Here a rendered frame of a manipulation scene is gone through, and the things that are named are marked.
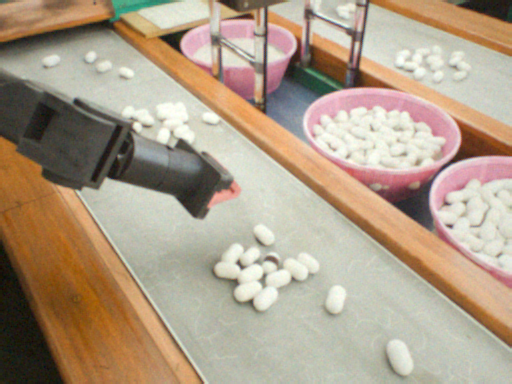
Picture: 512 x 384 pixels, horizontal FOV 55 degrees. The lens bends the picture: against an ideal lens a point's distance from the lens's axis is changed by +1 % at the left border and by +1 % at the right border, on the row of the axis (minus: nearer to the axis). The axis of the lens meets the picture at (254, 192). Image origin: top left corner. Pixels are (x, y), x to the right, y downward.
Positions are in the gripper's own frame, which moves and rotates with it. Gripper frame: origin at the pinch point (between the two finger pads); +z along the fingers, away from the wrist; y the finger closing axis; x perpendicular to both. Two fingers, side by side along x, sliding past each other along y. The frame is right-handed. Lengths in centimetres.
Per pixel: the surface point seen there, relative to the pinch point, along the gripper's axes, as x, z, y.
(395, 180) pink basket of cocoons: -12.7, 22.7, -7.8
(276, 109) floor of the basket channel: -11.1, 31.1, 29.7
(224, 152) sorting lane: -1.1, 9.3, 14.9
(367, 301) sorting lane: 0.9, 7.0, -21.8
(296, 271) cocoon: 2.8, 2.0, -14.1
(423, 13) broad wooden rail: -51, 64, 34
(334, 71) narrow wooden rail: -25, 39, 28
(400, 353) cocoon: 1.5, 2.9, -29.5
